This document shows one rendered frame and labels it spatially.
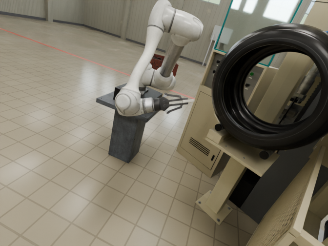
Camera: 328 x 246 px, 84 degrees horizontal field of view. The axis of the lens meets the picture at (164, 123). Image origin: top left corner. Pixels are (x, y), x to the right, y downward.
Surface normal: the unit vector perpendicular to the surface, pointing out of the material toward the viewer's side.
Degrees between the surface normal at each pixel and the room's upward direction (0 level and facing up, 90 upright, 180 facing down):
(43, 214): 0
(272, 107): 90
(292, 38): 80
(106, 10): 90
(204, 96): 90
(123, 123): 90
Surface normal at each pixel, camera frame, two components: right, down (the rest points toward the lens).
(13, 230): 0.25, -0.86
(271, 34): -0.68, -0.02
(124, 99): -0.11, 0.13
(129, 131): -0.31, 0.37
